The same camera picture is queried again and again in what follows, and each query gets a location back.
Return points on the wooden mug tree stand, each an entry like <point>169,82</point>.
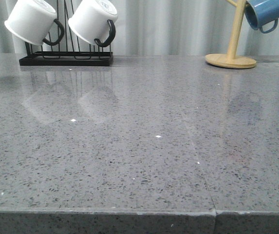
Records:
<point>230,59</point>

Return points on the right white enamel mug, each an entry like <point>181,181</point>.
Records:
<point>94,22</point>

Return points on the white enamel mug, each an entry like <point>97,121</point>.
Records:
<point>31,21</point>
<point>94,22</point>

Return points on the left white enamel mug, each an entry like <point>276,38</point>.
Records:
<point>31,21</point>

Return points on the blue enamel mug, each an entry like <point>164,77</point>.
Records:
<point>262,15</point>

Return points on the black wire mug rack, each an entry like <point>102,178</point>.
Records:
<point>71,51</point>

